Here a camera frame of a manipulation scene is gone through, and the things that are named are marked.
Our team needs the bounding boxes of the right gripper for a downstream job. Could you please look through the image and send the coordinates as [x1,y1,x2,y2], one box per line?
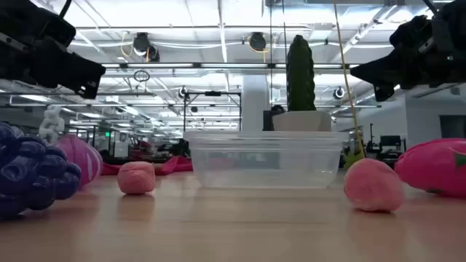
[349,0,466,103]

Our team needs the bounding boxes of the green cactus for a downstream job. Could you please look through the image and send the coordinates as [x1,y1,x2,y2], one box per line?
[285,34,317,112]

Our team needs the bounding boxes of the hanging black cable hoop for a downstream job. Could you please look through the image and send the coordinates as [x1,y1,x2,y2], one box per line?
[133,69,151,83]

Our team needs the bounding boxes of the yellow hanging cable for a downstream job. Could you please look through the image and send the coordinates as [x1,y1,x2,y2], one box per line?
[333,0,367,161]

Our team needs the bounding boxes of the clear plastic tupperware container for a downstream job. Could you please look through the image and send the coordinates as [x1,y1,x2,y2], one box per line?
[183,130,350,189]

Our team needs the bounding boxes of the red toy pepper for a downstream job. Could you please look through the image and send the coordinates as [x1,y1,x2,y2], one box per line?
[394,138,466,199]

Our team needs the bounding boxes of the purple striped toy onion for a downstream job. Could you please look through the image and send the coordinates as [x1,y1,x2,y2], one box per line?
[54,134,104,187]

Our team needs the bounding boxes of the pink toy peach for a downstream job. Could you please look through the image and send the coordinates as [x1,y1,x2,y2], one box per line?
[116,161,157,195]
[344,157,405,213]

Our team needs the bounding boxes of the red cloth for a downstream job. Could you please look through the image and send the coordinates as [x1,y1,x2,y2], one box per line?
[100,155,194,177]

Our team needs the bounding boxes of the black monitor on desk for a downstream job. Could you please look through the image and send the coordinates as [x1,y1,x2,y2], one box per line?
[366,123,408,161]

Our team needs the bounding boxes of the white hexagonal plant pot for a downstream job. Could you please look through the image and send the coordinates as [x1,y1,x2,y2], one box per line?
[272,110,333,132]

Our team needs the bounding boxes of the black metal frame stand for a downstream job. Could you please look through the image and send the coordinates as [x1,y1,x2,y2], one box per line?
[183,90,242,132]

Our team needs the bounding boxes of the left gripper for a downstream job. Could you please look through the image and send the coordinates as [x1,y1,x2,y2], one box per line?
[0,0,107,100]

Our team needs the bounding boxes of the white robot figure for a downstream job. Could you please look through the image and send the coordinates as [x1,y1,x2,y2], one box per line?
[38,105,66,145]

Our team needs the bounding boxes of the purple toy grapes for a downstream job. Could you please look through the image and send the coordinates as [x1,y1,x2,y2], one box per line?
[0,122,82,221]

